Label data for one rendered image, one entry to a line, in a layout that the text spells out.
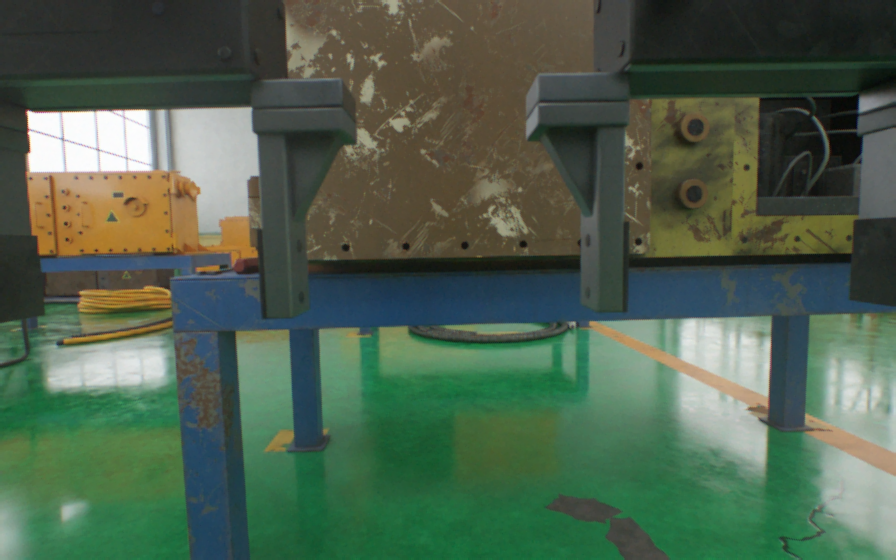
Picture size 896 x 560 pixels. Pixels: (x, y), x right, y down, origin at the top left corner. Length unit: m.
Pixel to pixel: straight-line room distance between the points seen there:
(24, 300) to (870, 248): 0.40
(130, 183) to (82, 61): 3.80
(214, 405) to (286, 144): 0.79
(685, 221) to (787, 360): 1.16
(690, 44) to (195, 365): 0.89
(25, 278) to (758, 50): 0.34
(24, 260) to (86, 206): 3.91
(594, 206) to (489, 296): 0.65
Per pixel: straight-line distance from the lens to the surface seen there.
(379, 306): 0.85
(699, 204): 0.93
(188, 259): 3.89
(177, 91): 0.25
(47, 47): 0.26
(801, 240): 1.06
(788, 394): 2.05
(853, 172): 1.28
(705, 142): 0.96
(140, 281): 7.61
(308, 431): 1.69
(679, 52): 0.22
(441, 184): 0.79
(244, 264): 0.95
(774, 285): 1.07
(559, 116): 0.21
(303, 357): 1.62
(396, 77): 0.83
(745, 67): 0.24
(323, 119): 0.21
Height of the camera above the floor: 0.69
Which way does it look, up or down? 5 degrees down
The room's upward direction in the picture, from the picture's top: 1 degrees counter-clockwise
